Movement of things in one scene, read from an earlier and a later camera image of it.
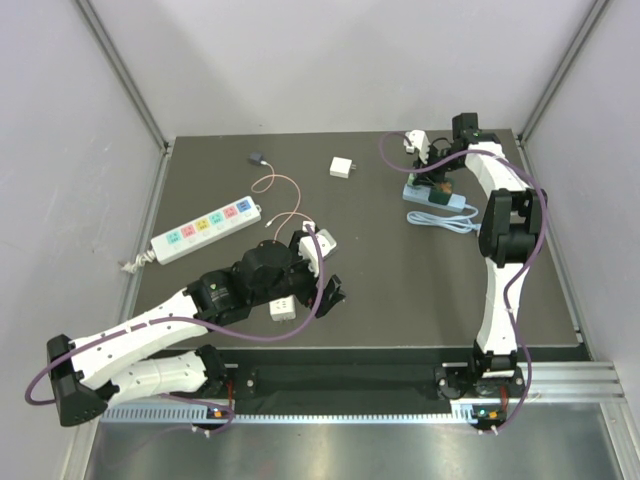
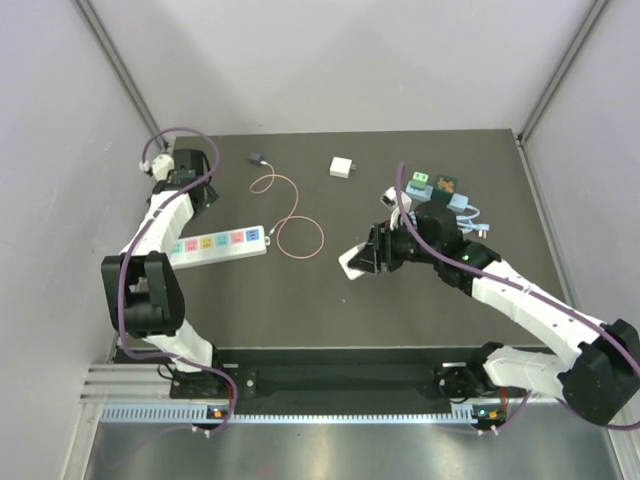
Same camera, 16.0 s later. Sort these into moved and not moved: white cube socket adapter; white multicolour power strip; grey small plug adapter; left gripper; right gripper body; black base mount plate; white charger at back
Moved: white cube socket adapter; white multicolour power strip; left gripper; right gripper body
Not moved: black base mount plate; grey small plug adapter; white charger at back
